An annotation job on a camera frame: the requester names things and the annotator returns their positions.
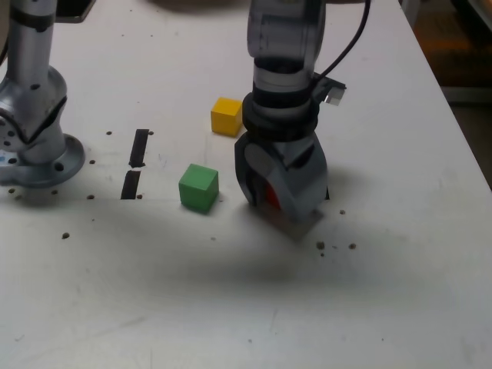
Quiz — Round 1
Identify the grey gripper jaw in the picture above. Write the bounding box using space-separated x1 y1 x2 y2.
244 140 328 223

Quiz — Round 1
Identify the yellow cube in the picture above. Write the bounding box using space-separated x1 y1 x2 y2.
210 97 243 138

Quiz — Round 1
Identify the red cube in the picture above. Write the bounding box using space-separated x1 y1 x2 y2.
264 184 282 209

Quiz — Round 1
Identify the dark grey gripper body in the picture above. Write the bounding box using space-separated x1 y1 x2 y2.
245 130 323 166

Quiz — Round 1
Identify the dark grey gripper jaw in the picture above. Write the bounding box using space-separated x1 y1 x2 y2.
234 134 267 208

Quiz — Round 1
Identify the small wrist camera box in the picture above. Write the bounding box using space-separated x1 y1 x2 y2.
321 76 347 107

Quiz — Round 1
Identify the black tape strip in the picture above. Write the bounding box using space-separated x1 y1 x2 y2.
120 128 150 201

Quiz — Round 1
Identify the green cube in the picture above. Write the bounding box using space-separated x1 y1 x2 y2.
178 163 219 214

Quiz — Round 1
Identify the black flat phone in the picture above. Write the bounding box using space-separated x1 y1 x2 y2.
55 0 97 19

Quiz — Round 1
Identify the black cable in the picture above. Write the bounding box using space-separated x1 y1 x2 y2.
314 0 372 85

